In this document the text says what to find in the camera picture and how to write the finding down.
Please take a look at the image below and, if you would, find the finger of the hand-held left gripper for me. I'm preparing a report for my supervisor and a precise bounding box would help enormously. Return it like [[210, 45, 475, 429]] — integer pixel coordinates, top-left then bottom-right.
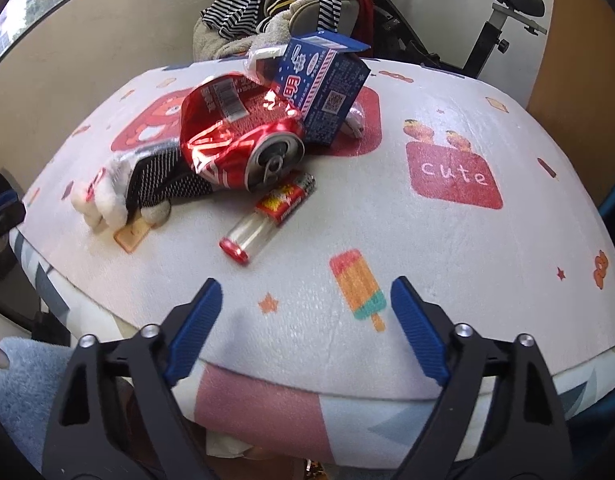
[[0, 187, 28, 242]]

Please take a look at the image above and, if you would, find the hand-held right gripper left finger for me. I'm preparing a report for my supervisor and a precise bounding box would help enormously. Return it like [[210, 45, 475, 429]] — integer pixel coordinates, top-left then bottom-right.
[[40, 277, 223, 480]]

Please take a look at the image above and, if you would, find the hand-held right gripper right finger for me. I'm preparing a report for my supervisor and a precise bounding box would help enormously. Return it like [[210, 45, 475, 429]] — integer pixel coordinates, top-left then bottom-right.
[[387, 276, 573, 480]]

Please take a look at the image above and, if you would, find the clear red lighter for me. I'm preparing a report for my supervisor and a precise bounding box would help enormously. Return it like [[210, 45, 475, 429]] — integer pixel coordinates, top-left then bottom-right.
[[218, 208, 277, 265]]

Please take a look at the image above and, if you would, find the white plush toy black mesh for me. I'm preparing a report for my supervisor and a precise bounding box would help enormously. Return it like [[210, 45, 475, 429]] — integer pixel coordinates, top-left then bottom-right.
[[70, 142, 214, 253]]

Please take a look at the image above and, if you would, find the crushed red soda can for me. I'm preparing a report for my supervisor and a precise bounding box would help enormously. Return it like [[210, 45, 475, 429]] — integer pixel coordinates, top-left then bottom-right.
[[179, 74, 307, 193]]

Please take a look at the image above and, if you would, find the blue paper carton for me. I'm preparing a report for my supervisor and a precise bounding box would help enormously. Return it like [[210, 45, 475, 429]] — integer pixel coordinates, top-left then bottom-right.
[[272, 31, 372, 147]]

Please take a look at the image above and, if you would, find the black office chair base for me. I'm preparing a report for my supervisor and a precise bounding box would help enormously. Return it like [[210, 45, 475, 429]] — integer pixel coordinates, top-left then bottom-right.
[[0, 232, 71, 346]]

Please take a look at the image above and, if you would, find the printed cartoon table mat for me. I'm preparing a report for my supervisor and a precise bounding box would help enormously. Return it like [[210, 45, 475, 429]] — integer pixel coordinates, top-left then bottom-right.
[[10, 55, 615, 401]]

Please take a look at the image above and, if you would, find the geometric patterned sheet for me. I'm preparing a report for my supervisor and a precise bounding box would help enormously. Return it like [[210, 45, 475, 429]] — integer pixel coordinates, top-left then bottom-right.
[[8, 230, 615, 466]]

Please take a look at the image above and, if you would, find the white crumpled tissue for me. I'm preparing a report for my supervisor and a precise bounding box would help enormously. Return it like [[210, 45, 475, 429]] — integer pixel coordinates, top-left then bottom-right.
[[206, 427, 261, 462]]

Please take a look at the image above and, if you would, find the window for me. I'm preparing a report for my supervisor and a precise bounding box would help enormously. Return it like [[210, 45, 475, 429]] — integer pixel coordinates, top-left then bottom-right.
[[0, 0, 268, 68]]

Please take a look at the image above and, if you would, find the striped clothes pile on chair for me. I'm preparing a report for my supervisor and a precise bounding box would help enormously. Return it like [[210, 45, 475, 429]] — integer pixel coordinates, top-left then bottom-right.
[[192, 0, 363, 61]]

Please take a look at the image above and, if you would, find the clear bag with white toy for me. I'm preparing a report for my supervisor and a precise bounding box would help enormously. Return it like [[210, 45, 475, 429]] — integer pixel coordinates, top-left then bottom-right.
[[242, 46, 367, 140]]

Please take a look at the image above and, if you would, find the wooden panel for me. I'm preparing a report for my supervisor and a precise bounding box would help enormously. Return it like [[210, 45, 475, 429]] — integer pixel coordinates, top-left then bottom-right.
[[525, 0, 615, 211]]

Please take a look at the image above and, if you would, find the black white striped shirt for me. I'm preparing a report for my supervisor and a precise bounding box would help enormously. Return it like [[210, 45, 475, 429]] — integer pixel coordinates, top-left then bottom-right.
[[202, 0, 343, 41]]

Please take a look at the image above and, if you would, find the dark red garment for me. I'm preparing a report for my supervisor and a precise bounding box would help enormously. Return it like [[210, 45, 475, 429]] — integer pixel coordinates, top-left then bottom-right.
[[358, 0, 377, 57]]

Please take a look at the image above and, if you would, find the black exercise bike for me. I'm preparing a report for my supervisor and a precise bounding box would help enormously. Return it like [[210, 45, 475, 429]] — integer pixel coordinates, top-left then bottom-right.
[[367, 0, 548, 81]]

